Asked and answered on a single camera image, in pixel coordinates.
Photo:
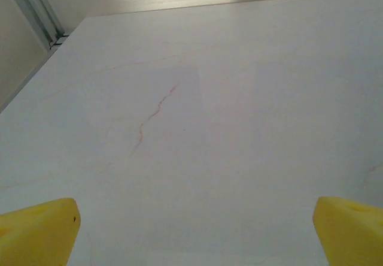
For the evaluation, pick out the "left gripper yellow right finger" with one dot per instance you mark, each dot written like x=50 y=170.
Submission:
x=353 y=236

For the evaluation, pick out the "aluminium frame post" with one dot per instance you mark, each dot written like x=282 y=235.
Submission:
x=34 y=8

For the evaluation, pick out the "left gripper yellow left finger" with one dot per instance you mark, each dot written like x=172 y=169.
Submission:
x=36 y=236

